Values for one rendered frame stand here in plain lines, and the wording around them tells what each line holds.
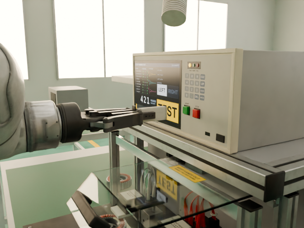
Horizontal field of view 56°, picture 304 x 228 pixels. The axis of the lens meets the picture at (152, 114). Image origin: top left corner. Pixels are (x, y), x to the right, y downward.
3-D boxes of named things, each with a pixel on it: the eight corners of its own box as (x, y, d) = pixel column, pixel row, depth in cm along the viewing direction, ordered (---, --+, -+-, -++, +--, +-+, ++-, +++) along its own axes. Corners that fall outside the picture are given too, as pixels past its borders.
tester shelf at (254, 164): (265, 202, 46) (267, 176, 45) (110, 124, 104) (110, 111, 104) (390, 158, 68) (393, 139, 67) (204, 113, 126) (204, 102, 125)
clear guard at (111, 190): (108, 281, 38) (107, 241, 37) (66, 204, 59) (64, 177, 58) (270, 216, 54) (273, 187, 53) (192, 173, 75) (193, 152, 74)
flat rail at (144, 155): (246, 227, 50) (247, 211, 49) (112, 141, 103) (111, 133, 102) (250, 225, 50) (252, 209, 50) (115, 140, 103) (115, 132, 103)
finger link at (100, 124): (78, 116, 54) (86, 121, 49) (105, 113, 56) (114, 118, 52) (79, 128, 55) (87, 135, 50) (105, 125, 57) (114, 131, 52)
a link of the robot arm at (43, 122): (29, 159, 47) (65, 153, 50) (24, 105, 46) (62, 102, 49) (23, 145, 55) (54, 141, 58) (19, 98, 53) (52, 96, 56)
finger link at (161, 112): (137, 108, 61) (139, 109, 60) (165, 106, 64) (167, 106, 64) (137, 122, 62) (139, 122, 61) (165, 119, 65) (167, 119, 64)
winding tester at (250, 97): (230, 154, 56) (235, 47, 52) (133, 117, 93) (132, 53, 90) (339, 130, 75) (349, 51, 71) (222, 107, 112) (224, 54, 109)
